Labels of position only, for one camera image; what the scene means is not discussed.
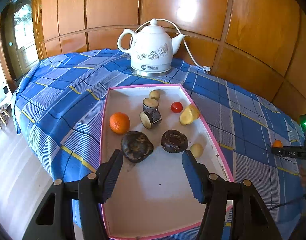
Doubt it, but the white ceramic electric kettle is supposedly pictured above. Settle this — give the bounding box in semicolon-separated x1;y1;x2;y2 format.
117;18;186;76

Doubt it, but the blue plaid tablecloth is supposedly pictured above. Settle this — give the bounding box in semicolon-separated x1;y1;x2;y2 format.
12;49;306;240

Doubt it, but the wooden wardrobe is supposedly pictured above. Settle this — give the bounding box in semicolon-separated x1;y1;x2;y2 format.
32;0;306;120

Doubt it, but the dark round pastry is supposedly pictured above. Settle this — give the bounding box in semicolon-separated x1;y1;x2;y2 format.
161;129;189;153

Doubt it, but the pink-edged white box tray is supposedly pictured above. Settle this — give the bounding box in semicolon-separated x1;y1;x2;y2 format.
100;84;235;239

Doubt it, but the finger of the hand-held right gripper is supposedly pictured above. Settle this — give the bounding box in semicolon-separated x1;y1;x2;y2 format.
272;146;306;158

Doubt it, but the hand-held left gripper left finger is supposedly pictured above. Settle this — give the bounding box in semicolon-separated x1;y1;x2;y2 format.
22;149;124;240

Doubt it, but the long purple sugarcane piece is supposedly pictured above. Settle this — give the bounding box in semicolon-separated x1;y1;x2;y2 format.
139;108;162;130

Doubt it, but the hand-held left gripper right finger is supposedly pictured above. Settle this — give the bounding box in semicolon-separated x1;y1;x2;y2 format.
182;150;283;240

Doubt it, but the thin black cable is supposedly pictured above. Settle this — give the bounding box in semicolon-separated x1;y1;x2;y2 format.
268;195;306;210

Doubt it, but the dark brown water chestnut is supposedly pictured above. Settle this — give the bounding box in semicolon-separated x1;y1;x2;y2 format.
121;131;154;164

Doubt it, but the small orange tangerine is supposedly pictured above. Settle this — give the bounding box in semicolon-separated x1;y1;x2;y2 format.
109;112;131;134

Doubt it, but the short purple sugarcane piece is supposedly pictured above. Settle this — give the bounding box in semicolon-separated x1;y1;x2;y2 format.
142;98;159;112

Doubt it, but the small wooden stool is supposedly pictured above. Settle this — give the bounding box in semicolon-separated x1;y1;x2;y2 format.
0;105;11;130

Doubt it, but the wooden framed glass door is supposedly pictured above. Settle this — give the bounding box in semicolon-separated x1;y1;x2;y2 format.
0;0;42;80

